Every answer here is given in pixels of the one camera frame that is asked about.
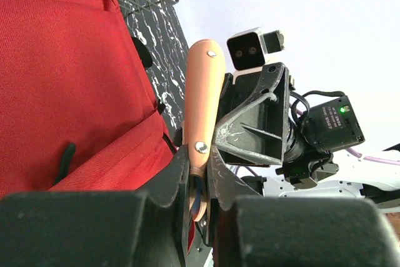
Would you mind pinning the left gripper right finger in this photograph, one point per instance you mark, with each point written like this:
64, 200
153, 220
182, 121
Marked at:
253, 230

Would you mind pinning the red backpack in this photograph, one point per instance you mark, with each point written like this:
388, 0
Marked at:
77, 109

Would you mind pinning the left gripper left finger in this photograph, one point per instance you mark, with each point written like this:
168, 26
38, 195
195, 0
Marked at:
145, 227

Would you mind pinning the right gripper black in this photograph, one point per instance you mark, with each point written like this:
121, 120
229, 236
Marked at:
253, 126

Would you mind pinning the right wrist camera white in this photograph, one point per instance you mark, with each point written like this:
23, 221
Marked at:
251, 49

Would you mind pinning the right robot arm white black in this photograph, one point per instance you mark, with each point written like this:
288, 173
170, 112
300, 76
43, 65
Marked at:
358, 176

